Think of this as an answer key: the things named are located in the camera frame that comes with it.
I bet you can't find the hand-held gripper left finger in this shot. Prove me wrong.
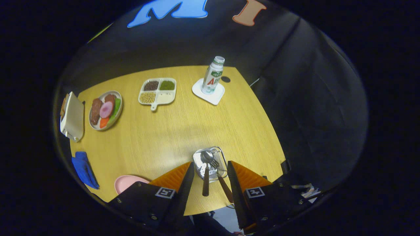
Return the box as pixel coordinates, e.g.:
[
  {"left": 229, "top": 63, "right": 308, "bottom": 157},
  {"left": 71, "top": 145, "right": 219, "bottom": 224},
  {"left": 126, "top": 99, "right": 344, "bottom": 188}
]
[{"left": 107, "top": 161, "right": 195, "bottom": 230}]

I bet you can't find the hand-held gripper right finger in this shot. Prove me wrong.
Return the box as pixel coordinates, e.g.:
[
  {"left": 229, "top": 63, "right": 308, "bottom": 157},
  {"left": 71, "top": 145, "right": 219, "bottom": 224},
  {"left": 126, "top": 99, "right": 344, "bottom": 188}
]
[{"left": 227, "top": 160, "right": 312, "bottom": 235}]

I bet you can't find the metal fork wooden handle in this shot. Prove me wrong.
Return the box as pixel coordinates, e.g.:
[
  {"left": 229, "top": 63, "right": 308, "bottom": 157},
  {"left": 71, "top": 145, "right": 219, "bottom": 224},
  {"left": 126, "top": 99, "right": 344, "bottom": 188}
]
[{"left": 208, "top": 158, "right": 234, "bottom": 204}]

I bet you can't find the metal spoon wooden handle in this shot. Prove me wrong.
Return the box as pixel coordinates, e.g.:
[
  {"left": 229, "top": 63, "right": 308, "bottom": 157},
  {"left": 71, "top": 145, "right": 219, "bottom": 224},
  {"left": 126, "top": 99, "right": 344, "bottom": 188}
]
[{"left": 200, "top": 151, "right": 215, "bottom": 197}]

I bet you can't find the pink plate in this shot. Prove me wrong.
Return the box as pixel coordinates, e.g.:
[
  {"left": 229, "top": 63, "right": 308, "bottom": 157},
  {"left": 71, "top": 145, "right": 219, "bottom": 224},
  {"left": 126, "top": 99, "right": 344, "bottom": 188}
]
[{"left": 114, "top": 175, "right": 151, "bottom": 195}]

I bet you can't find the white divided tray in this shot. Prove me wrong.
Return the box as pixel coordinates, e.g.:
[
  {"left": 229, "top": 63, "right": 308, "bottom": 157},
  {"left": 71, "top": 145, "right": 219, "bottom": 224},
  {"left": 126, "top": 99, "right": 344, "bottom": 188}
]
[{"left": 138, "top": 78, "right": 177, "bottom": 112}]

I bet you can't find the white square coaster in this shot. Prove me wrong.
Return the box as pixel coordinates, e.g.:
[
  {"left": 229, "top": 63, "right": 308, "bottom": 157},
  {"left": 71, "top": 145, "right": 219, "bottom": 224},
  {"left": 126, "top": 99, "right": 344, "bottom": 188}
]
[{"left": 192, "top": 78, "right": 225, "bottom": 106}]

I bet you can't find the pile of yellow beans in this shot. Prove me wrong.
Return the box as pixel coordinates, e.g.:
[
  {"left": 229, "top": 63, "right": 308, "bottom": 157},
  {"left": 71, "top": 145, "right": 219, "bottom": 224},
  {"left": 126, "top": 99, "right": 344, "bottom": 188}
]
[{"left": 139, "top": 92, "right": 157, "bottom": 104}]

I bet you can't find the blue towel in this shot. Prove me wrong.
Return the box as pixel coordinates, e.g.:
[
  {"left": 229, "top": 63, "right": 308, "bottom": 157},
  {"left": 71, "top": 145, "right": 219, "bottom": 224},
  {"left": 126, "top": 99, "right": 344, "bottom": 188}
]
[{"left": 72, "top": 151, "right": 100, "bottom": 190}]

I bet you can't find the green lettuce leaf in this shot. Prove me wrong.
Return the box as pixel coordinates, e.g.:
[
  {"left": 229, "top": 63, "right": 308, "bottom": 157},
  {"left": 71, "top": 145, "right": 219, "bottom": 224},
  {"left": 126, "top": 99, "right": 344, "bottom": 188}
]
[{"left": 110, "top": 97, "right": 121, "bottom": 120}]

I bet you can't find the white drink bottle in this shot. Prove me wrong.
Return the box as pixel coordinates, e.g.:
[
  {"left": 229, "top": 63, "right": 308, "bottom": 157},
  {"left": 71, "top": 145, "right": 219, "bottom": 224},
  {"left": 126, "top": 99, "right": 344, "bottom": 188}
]
[{"left": 201, "top": 56, "right": 225, "bottom": 95}]

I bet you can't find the pink ham slice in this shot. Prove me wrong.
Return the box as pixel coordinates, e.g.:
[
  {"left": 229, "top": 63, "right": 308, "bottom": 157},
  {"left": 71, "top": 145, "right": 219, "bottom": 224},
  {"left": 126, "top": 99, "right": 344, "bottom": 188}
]
[{"left": 99, "top": 101, "right": 114, "bottom": 119}]

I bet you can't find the large brown steak piece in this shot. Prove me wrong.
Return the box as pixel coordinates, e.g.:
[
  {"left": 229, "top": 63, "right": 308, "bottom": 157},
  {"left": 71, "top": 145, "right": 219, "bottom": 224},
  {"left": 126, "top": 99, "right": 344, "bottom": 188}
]
[{"left": 90, "top": 98, "right": 103, "bottom": 125}]

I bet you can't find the grey food plate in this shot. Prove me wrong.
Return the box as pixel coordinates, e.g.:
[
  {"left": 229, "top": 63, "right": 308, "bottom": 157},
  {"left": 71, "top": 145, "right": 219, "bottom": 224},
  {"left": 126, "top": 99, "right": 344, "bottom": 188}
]
[{"left": 89, "top": 90, "right": 123, "bottom": 131}]

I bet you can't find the white toaster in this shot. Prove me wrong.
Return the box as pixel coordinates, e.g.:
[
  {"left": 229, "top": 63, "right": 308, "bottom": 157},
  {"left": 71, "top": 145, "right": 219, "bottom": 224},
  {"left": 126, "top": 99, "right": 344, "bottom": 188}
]
[{"left": 60, "top": 91, "right": 85, "bottom": 143}]

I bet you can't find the brown toast slice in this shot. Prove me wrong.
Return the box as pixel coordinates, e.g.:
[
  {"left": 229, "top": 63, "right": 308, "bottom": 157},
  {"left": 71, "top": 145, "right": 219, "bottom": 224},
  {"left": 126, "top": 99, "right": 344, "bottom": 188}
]
[{"left": 61, "top": 93, "right": 69, "bottom": 118}]

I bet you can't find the metal wire basket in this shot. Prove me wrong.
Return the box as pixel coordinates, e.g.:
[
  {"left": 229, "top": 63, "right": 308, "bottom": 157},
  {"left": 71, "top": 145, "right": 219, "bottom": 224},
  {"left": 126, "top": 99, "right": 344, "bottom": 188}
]
[{"left": 193, "top": 146, "right": 228, "bottom": 183}]

